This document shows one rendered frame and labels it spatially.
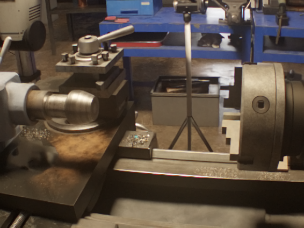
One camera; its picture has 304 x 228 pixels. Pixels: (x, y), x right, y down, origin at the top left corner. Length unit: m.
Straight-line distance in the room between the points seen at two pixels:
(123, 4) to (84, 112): 2.02
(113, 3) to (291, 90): 2.22
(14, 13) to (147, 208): 1.10
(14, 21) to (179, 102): 1.59
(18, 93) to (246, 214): 0.73
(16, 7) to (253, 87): 1.27
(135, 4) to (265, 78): 2.14
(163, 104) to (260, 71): 2.21
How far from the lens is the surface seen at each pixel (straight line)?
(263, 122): 0.77
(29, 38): 1.83
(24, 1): 1.80
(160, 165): 1.17
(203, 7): 2.85
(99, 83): 1.10
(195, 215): 1.15
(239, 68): 0.85
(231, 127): 0.86
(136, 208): 1.19
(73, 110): 0.94
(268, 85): 0.80
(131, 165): 1.18
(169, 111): 3.01
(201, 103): 2.96
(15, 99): 1.01
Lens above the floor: 1.51
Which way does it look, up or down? 26 degrees down
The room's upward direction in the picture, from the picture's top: 3 degrees counter-clockwise
